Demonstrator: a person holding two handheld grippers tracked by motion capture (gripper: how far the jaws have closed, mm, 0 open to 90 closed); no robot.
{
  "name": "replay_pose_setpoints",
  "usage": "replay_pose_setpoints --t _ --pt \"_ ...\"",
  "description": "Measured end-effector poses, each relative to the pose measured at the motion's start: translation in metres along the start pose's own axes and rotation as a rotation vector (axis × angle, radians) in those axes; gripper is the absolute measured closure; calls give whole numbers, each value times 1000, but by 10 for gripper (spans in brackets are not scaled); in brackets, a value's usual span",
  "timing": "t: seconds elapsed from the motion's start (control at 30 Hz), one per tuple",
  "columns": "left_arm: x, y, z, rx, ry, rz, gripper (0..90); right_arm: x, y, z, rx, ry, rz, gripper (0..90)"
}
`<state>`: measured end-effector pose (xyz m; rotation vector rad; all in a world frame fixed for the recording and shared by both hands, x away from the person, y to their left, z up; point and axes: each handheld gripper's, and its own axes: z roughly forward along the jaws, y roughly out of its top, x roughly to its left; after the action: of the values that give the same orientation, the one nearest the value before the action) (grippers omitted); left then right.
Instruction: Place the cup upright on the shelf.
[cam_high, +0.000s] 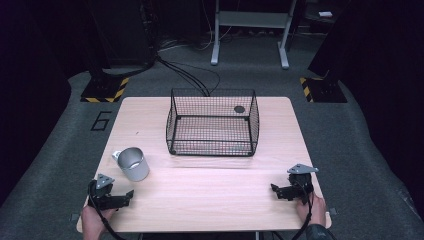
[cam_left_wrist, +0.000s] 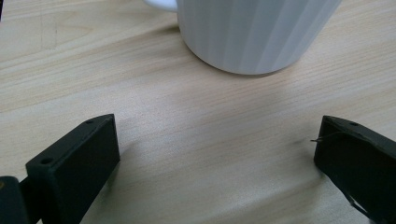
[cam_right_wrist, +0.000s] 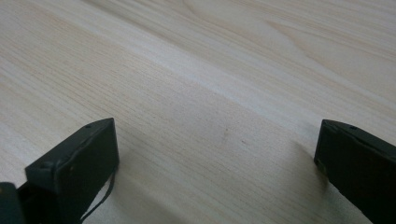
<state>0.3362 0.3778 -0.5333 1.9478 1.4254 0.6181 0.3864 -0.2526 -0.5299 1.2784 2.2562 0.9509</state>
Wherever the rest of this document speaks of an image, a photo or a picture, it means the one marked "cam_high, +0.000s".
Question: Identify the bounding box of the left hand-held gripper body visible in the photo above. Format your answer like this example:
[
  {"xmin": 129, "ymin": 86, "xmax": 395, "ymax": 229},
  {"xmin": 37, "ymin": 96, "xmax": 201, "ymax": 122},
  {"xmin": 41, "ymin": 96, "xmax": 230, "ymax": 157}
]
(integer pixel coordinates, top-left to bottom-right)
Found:
[{"xmin": 87, "ymin": 173, "xmax": 116, "ymax": 212}]

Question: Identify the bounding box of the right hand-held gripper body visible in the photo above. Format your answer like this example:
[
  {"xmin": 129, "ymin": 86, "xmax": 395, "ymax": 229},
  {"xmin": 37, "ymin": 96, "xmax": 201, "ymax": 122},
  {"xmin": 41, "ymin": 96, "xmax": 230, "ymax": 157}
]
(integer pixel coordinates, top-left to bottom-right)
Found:
[{"xmin": 286, "ymin": 163, "xmax": 320, "ymax": 206}]

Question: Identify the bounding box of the black floor cable bundle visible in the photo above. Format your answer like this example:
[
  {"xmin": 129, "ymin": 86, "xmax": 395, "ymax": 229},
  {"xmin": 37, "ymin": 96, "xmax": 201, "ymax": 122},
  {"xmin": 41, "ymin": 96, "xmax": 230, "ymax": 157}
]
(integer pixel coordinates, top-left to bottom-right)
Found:
[{"xmin": 155, "ymin": 54, "xmax": 212, "ymax": 98}]

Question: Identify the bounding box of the silver metal cup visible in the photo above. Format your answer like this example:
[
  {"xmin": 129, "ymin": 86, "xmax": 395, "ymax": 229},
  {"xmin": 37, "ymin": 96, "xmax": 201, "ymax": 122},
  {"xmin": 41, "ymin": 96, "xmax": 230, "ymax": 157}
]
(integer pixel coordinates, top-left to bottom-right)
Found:
[{"xmin": 111, "ymin": 146, "xmax": 151, "ymax": 183}]

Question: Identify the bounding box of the white metal desk frame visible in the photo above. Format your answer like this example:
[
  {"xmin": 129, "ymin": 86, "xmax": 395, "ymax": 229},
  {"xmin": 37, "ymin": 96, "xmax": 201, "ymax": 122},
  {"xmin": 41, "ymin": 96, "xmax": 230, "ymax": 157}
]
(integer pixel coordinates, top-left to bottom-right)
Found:
[{"xmin": 210, "ymin": 0, "xmax": 298, "ymax": 70}]

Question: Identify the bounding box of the black wire mesh basket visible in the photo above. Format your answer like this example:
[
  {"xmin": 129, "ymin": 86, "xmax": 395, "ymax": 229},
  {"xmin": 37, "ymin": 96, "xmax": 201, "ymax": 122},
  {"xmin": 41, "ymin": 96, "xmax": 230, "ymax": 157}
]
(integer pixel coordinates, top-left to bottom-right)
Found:
[{"xmin": 165, "ymin": 87, "xmax": 261, "ymax": 158}]

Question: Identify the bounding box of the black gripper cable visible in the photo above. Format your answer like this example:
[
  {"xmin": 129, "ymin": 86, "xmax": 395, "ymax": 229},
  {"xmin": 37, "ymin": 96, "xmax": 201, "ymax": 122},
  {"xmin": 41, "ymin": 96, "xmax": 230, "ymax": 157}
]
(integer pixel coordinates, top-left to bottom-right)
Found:
[
  {"xmin": 290, "ymin": 181, "xmax": 316, "ymax": 240},
  {"xmin": 87, "ymin": 179, "xmax": 127, "ymax": 240}
]

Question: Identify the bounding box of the striped-edge black stand base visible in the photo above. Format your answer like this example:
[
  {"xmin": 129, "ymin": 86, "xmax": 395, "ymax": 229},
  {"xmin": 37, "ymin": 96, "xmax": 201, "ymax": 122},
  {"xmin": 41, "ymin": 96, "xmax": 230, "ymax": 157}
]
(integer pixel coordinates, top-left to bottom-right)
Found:
[
  {"xmin": 298, "ymin": 76, "xmax": 348, "ymax": 104},
  {"xmin": 80, "ymin": 75, "xmax": 130, "ymax": 104}
]

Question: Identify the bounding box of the black cabinet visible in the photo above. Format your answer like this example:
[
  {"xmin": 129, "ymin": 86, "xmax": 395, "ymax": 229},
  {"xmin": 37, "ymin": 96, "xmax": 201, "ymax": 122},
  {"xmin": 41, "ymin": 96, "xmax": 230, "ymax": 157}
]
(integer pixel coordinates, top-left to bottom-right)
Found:
[{"xmin": 87, "ymin": 0, "xmax": 157, "ymax": 69}]

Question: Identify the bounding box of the person's right hand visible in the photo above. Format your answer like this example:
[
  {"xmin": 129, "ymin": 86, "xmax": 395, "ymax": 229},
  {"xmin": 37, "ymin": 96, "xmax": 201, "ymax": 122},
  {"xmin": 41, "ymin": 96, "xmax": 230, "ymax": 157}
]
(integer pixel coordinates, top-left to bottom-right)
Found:
[{"xmin": 295, "ymin": 192, "xmax": 328, "ymax": 228}]

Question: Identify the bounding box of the person's left hand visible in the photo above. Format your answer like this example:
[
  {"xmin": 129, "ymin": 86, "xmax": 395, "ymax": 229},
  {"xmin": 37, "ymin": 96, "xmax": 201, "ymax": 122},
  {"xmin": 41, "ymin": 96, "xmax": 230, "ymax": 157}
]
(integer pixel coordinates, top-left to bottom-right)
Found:
[{"xmin": 80, "ymin": 204, "xmax": 118, "ymax": 234}]

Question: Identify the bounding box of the thin black floor cable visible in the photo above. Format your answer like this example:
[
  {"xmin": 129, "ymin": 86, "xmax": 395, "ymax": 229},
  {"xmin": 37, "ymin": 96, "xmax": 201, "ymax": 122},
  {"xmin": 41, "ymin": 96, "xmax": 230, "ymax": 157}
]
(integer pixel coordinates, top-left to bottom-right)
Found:
[{"xmin": 166, "ymin": 60, "xmax": 222, "ymax": 95}]

